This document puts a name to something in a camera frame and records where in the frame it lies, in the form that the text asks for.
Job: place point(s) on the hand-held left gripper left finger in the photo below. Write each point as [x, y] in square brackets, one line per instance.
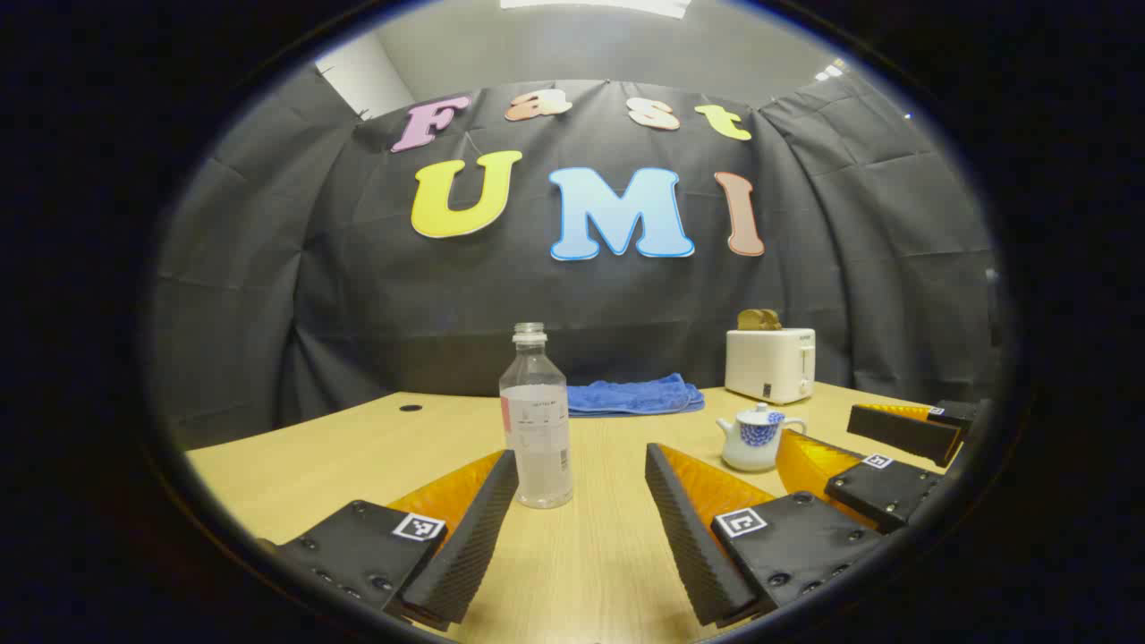
[474, 537]

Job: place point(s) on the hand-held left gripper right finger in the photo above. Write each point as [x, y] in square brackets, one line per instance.
[693, 537]

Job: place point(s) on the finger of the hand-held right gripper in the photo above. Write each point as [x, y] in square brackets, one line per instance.
[881, 492]
[903, 434]

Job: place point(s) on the white blue-flowered teacup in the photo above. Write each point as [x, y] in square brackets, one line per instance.
[751, 447]

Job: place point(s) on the clear plastic water bottle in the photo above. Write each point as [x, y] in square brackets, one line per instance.
[537, 429]

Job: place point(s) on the white teacup lid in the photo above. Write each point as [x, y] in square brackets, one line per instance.
[760, 415]

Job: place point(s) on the white toaster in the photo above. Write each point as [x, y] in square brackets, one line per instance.
[769, 367]

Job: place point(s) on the blue folded towel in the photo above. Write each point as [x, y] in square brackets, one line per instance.
[626, 395]

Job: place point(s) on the black backdrop cloth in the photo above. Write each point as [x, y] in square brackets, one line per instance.
[358, 313]

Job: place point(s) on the ceiling light panel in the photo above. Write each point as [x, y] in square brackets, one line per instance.
[590, 5]

